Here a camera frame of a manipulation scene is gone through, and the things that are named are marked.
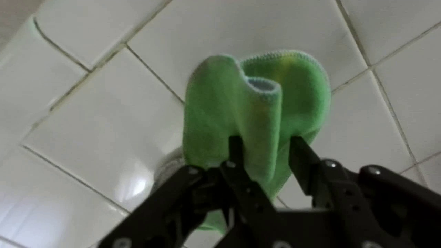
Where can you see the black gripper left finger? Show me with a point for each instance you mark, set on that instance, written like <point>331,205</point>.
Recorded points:
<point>184,212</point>

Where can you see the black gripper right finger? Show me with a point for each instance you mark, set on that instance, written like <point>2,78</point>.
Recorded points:
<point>367,202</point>

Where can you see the green cloth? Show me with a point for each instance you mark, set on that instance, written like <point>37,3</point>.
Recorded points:
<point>215,115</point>

